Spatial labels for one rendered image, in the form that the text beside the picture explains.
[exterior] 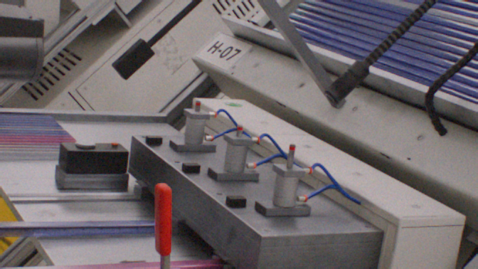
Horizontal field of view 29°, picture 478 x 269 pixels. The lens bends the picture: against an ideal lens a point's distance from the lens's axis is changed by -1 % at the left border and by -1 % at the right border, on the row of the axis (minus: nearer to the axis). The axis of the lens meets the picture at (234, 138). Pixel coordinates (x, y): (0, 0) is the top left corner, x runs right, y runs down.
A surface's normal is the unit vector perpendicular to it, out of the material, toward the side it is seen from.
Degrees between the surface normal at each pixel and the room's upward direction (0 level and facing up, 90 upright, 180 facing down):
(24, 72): 106
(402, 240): 90
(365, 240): 90
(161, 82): 90
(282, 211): 90
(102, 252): 44
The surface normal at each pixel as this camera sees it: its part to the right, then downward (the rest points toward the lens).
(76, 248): 0.14, -0.96
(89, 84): 0.44, 0.26
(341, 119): -0.55, -0.68
